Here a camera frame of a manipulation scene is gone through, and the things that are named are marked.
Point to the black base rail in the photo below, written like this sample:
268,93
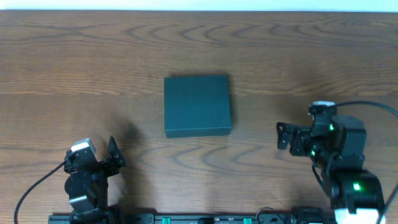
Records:
272,218

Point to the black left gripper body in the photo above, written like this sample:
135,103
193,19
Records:
107,170

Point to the black gift box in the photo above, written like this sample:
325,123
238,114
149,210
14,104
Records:
197,106

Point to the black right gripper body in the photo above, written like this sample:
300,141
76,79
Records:
305,145

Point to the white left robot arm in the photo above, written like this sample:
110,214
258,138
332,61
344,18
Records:
87,185

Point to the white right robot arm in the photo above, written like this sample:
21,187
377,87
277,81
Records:
353,192

